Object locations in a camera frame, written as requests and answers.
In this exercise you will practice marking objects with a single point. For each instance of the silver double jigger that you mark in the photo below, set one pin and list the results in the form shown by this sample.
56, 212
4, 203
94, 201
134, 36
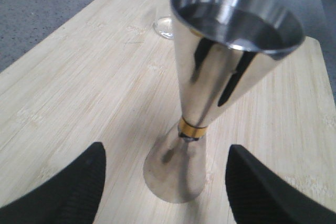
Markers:
222, 49

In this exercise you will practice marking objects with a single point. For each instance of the wooden cutting board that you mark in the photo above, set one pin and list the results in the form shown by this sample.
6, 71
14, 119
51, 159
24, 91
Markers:
106, 76

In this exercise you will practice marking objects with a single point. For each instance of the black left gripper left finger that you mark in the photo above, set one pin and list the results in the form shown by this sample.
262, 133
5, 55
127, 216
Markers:
71, 196

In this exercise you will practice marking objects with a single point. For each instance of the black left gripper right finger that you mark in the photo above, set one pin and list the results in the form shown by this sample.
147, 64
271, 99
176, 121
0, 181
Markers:
258, 195

